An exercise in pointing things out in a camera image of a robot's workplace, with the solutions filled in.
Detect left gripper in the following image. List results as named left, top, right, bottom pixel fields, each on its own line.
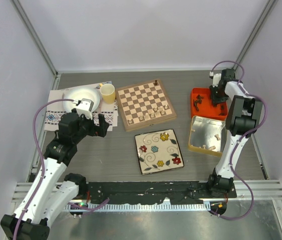
left=72, top=112, right=109, bottom=144

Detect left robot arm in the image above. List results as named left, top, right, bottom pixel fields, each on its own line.
left=1, top=112, right=109, bottom=240

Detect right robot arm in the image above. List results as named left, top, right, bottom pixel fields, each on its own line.
left=206, top=68, right=263, bottom=198

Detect dark chess pieces pile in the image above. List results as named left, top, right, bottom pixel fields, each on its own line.
left=193, top=94, right=204, bottom=112

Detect orange plastic box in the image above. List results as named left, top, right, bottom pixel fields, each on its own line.
left=190, top=88, right=228, bottom=121

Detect yellow mug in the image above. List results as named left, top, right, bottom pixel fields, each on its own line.
left=100, top=83, right=116, bottom=104

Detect white round bowl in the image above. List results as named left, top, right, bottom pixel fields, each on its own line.
left=63, top=87, right=100, bottom=113

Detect gold metal tin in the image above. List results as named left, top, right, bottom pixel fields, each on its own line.
left=188, top=116, right=227, bottom=158

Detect wooden chessboard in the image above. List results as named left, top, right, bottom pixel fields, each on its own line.
left=116, top=79, right=177, bottom=132

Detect patterned placemat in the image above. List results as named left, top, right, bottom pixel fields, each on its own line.
left=44, top=82, right=118, bottom=132

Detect light piece lying tin bottom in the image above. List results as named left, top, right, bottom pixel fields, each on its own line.
left=209, top=146, right=216, bottom=151

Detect floral square plate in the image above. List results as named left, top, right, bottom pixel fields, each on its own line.
left=134, top=129, right=184, bottom=175

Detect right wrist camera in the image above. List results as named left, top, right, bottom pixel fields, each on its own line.
left=209, top=71, right=222, bottom=88

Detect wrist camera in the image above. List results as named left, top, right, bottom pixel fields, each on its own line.
left=76, top=98, right=94, bottom=120
left=209, top=71, right=222, bottom=88

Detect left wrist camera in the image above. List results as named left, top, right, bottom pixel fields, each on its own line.
left=76, top=98, right=94, bottom=120

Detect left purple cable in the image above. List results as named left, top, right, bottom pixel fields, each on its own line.
left=12, top=98, right=80, bottom=240

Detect purple cable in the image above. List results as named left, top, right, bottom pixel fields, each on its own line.
left=209, top=60, right=268, bottom=221
left=12, top=98, right=80, bottom=240

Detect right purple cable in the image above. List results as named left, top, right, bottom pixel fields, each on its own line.
left=209, top=60, right=268, bottom=221

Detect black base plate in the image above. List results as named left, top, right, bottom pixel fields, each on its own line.
left=71, top=181, right=237, bottom=205

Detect white slotted cable duct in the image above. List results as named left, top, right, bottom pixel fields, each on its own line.
left=65, top=201, right=211, bottom=213

